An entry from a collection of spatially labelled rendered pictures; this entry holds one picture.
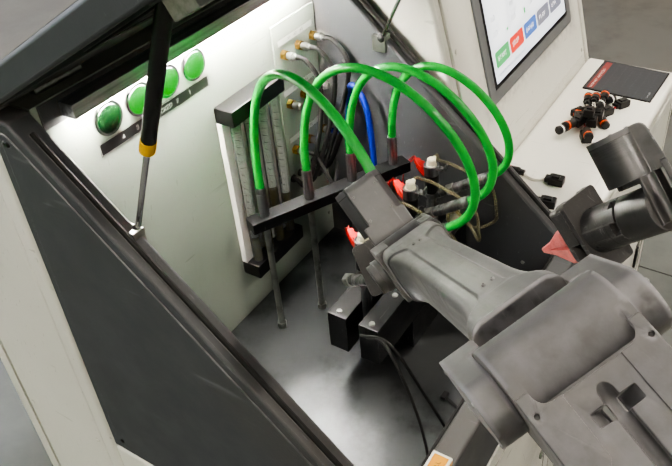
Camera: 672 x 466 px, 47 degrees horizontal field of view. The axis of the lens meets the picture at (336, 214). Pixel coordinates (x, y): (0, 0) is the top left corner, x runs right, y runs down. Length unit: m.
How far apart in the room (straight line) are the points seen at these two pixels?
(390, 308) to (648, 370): 0.95
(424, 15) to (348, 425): 0.72
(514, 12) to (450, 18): 0.26
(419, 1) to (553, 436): 1.10
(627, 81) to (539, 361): 1.64
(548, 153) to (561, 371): 1.33
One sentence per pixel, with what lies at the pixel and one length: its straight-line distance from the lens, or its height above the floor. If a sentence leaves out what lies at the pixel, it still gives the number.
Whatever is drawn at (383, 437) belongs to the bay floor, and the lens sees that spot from 1.33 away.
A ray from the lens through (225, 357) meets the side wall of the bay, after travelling 1.00.
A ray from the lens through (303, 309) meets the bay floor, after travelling 1.55.
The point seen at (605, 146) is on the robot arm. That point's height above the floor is 1.41.
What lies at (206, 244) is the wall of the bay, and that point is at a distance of 1.38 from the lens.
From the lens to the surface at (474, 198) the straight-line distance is 1.18.
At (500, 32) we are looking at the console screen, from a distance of 1.62.
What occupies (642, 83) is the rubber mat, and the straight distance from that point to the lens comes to 2.01.
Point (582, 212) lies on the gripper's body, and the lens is 1.00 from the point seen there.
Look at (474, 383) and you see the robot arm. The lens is 0.41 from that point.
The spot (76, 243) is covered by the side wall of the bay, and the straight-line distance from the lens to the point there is 1.06.
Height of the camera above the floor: 1.90
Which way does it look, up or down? 37 degrees down
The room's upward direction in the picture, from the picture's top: 5 degrees counter-clockwise
